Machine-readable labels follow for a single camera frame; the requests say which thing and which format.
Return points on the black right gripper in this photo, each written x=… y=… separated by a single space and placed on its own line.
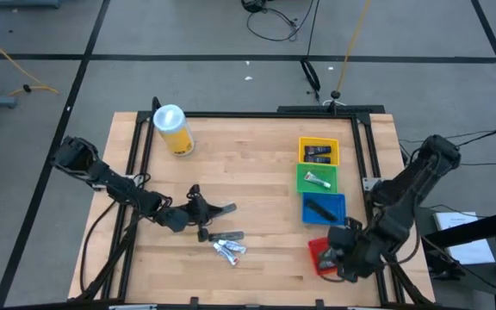
x=362 y=258

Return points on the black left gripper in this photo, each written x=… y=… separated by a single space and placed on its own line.
x=198 y=211

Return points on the black comb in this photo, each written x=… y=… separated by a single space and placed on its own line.
x=226 y=236
x=232 y=208
x=321 y=211

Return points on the white toothpaste tube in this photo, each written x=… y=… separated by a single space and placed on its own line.
x=317 y=180
x=233 y=246
x=226 y=255

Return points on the red plastic basket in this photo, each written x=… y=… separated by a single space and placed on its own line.
x=314 y=249

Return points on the blue plastic basket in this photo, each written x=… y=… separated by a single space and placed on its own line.
x=334 y=202

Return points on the green plastic basket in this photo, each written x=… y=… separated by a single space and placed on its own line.
x=312 y=190

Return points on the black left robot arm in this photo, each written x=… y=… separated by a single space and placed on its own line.
x=101 y=176

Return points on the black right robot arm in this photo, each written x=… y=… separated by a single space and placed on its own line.
x=416 y=181

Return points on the yellow wipes canister white lid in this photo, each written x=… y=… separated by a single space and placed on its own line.
x=175 y=138

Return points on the white paper stack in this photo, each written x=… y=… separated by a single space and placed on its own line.
x=454 y=221

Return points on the yellow plastic basket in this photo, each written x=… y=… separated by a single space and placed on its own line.
x=335 y=150

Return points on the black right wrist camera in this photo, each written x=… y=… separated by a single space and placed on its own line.
x=341 y=237

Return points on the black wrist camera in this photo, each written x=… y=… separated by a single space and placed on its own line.
x=174 y=220
x=341 y=237

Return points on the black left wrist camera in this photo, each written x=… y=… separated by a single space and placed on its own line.
x=174 y=220

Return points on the silver arm base bracket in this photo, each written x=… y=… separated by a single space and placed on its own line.
x=369 y=183

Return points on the black metal table frame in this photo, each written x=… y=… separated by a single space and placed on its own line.
x=252 y=115

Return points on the black stand frame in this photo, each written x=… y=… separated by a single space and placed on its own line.
x=467 y=230

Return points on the black camera post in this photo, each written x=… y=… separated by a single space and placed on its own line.
x=335 y=94

